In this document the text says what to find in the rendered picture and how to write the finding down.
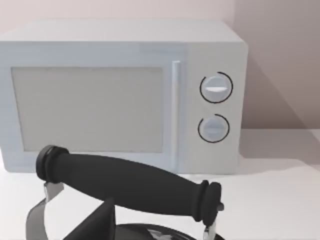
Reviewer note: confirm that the large pale microwave knob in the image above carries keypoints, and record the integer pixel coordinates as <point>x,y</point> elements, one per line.
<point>216,87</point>

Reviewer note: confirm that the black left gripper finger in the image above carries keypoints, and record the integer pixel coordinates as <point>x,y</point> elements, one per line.
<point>100,225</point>

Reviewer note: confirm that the pale microwave door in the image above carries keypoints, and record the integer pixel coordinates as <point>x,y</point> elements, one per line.
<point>87,56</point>

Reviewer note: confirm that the pale microwave oven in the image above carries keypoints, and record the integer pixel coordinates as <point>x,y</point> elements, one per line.
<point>215,53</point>

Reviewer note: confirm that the small pale microwave knob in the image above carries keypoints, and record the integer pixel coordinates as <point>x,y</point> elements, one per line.
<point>213,128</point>

